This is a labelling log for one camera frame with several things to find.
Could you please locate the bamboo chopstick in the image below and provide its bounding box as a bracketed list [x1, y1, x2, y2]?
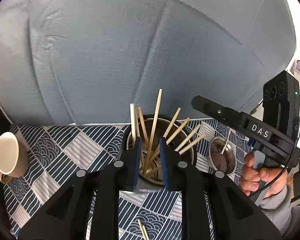
[142, 89, 162, 174]
[163, 107, 181, 138]
[138, 219, 150, 240]
[138, 107, 149, 146]

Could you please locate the pale chopstick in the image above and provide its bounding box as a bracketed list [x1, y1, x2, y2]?
[129, 103, 136, 146]
[175, 124, 201, 151]
[166, 118, 190, 145]
[179, 134, 206, 155]

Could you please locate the person's right hand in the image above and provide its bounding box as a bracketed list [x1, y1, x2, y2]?
[239, 153, 287, 199]

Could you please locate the black cylindrical utensil holder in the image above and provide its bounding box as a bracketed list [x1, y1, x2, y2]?
[125, 114, 198, 186]

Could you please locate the metal spoon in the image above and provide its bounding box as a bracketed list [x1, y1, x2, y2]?
[220, 128, 232, 155]

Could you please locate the steel sauce bowl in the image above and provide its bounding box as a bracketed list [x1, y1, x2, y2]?
[207, 137, 237, 176]

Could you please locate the blue patterned tablecloth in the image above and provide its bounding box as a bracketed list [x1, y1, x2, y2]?
[4, 119, 250, 239]

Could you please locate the grey-blue backdrop cloth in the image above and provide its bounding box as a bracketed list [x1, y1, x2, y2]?
[0, 0, 296, 125]

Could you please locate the beige ceramic mug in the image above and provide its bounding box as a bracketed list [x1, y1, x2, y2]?
[0, 132, 29, 184]

